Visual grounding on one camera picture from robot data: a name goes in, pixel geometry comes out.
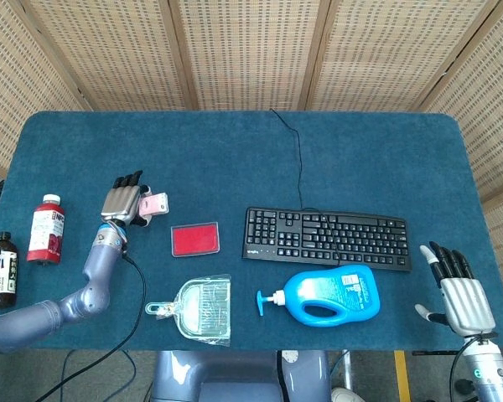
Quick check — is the blue-grey robot torso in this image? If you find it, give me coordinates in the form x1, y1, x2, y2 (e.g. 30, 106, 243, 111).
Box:
150, 349, 332, 402

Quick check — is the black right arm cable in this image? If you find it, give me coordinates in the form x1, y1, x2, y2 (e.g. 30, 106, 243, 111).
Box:
450, 334, 487, 402

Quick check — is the small pink box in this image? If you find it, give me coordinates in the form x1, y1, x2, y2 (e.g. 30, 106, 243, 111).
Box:
138, 191, 171, 218

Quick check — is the blue pump detergent bottle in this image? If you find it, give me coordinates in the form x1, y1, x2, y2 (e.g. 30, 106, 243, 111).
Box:
256, 263, 381, 327

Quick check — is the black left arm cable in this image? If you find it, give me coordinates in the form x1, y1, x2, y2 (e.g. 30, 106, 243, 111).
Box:
54, 254, 148, 402

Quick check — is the green bagged dustpan brush set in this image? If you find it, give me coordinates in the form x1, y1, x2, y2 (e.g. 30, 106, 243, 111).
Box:
144, 273, 232, 348

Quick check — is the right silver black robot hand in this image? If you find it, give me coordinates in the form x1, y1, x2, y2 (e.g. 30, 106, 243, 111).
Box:
414, 241, 498, 338

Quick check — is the black computer keyboard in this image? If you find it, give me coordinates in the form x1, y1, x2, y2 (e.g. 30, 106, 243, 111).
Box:
241, 206, 413, 272

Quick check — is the red juice bottle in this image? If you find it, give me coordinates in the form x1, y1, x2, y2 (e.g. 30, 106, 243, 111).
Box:
26, 193, 66, 265

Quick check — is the woven bamboo folding screen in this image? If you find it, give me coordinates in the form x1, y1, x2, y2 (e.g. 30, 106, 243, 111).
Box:
0, 0, 503, 332

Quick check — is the dark brown glass bottle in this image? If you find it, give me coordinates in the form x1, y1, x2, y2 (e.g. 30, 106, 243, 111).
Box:
0, 231, 19, 310

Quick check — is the white shoe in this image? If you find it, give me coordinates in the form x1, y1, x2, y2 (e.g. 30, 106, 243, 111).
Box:
330, 387, 366, 402

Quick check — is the metal table leg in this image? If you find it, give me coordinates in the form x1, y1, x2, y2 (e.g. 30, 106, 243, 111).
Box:
341, 350, 354, 390

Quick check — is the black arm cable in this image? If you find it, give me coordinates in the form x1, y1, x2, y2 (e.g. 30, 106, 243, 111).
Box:
54, 254, 148, 402
450, 334, 487, 402

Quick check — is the blue table cloth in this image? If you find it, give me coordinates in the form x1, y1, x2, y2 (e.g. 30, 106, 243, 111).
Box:
0, 110, 503, 352

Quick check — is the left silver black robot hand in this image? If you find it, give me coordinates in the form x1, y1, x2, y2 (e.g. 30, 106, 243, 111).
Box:
99, 169, 156, 229

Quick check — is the red rectangular tray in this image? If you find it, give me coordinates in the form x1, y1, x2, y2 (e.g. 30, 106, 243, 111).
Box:
170, 221, 221, 258

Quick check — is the black keyboard cable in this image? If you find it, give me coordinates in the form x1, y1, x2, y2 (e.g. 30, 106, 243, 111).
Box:
269, 108, 343, 267

